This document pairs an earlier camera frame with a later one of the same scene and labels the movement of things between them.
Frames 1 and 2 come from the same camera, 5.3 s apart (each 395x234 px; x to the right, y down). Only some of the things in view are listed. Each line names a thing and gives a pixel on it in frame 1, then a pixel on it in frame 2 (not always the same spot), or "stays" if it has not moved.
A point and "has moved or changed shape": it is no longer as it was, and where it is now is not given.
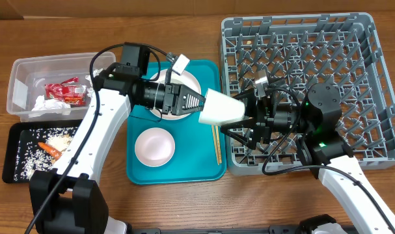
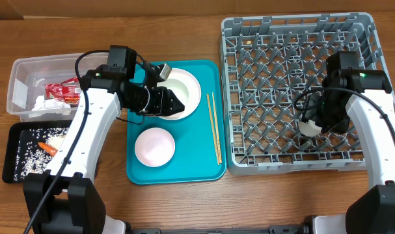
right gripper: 264,123 → 339,128
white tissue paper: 41,104 stays
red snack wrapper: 75,93 stays
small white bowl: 155,147 stays
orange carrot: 56,154 stays
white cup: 220,109 has moved or changed shape
